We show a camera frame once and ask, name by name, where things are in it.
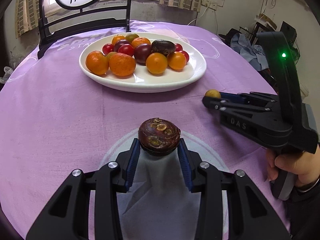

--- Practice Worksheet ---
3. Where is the small yellow longan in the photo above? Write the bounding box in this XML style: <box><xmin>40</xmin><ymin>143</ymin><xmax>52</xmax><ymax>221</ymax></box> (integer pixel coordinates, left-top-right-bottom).
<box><xmin>204</xmin><ymin>89</ymin><xmax>221</xmax><ymax>99</ymax></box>

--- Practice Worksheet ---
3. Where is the small orange tomato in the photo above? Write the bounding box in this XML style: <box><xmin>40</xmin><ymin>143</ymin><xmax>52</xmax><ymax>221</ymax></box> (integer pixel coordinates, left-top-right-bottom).
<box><xmin>111</xmin><ymin>35</ymin><xmax>125</xmax><ymax>45</ymax></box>
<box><xmin>167</xmin><ymin>51</ymin><xmax>187</xmax><ymax>71</ymax></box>

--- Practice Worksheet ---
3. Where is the red cherry tomato small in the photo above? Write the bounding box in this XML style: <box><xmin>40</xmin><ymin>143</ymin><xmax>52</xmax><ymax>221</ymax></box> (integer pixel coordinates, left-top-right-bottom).
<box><xmin>175</xmin><ymin>43</ymin><xmax>183</xmax><ymax>52</ymax></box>

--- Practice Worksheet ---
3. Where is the large yellow orange tomato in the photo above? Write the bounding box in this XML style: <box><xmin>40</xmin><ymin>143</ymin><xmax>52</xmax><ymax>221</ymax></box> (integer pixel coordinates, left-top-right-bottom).
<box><xmin>145</xmin><ymin>53</ymin><xmax>168</xmax><ymax>75</ymax></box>

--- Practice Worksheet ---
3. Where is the dark passion fruit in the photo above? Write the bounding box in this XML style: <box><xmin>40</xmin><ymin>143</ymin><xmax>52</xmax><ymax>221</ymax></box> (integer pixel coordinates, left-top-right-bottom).
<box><xmin>151</xmin><ymin>40</ymin><xmax>176</xmax><ymax>56</ymax></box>
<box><xmin>138</xmin><ymin>118</ymin><xmax>181</xmax><ymax>157</ymax></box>

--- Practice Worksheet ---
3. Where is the large dark red plum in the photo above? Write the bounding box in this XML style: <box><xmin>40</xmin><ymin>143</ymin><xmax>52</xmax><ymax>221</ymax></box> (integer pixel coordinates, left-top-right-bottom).
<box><xmin>134</xmin><ymin>43</ymin><xmax>152</xmax><ymax>65</ymax></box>

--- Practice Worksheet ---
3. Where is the large orange mandarin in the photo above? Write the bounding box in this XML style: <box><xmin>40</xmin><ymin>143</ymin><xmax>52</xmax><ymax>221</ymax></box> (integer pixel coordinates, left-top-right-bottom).
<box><xmin>108</xmin><ymin>53</ymin><xmax>136</xmax><ymax>77</ymax></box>

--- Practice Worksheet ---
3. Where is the green yellow small fruit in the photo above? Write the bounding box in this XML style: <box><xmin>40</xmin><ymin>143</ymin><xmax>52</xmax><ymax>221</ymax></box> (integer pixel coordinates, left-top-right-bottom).
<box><xmin>106</xmin><ymin>51</ymin><xmax>117</xmax><ymax>61</ymax></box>

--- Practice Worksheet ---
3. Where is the person's right hand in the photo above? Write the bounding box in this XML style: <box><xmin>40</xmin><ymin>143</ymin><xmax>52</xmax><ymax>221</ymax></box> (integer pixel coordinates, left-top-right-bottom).
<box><xmin>266</xmin><ymin>146</ymin><xmax>319</xmax><ymax>187</ymax></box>

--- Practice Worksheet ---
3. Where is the blue cloth pile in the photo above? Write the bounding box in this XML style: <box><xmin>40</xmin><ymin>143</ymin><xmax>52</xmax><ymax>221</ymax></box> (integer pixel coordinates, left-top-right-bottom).
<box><xmin>230</xmin><ymin>33</ymin><xmax>269</xmax><ymax>72</ymax></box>

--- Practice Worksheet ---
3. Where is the black monitor shelf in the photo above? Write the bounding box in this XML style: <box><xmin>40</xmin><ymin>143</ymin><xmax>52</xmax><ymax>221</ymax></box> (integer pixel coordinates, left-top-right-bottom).
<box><xmin>238</xmin><ymin>19</ymin><xmax>301</xmax><ymax>61</ymax></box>

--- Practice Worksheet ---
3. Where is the purple tablecloth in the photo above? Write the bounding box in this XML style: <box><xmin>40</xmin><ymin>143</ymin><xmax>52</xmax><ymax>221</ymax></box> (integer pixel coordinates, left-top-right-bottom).
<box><xmin>1</xmin><ymin>21</ymin><xmax>285</xmax><ymax>237</ymax></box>

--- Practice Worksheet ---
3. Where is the white oval plate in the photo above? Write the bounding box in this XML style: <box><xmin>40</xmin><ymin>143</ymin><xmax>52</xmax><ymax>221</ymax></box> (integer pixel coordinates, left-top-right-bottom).
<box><xmin>79</xmin><ymin>32</ymin><xmax>207</xmax><ymax>93</ymax></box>

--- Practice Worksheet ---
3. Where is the orange mandarin on plate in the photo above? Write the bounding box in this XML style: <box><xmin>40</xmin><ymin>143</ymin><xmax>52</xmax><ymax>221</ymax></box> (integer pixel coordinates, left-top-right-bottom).
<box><xmin>131</xmin><ymin>37</ymin><xmax>151</xmax><ymax>48</ymax></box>

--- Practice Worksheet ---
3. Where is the green orange tomato on plate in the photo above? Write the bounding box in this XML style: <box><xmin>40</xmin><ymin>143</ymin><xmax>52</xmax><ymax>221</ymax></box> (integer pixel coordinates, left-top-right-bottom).
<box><xmin>125</xmin><ymin>33</ymin><xmax>139</xmax><ymax>43</ymax></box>

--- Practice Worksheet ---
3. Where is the small dark plum on plate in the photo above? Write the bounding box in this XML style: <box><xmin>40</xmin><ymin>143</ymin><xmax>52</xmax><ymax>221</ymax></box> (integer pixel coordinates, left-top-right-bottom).
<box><xmin>114</xmin><ymin>39</ymin><xmax>131</xmax><ymax>52</ymax></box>

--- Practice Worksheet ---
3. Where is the small orange tomato on plate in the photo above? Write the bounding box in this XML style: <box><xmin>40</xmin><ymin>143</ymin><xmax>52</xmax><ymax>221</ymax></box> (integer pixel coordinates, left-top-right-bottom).
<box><xmin>111</xmin><ymin>35</ymin><xmax>125</xmax><ymax>45</ymax></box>

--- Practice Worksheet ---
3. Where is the white plastic bag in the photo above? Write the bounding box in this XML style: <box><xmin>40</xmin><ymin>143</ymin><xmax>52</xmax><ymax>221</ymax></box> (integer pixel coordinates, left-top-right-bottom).
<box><xmin>0</xmin><ymin>66</ymin><xmax>14</xmax><ymax>84</ymax></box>

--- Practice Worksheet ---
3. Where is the left beige curtain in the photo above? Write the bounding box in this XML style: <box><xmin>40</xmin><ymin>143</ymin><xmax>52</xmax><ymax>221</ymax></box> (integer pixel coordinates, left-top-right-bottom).
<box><xmin>15</xmin><ymin>0</ymin><xmax>44</xmax><ymax>38</ymax></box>

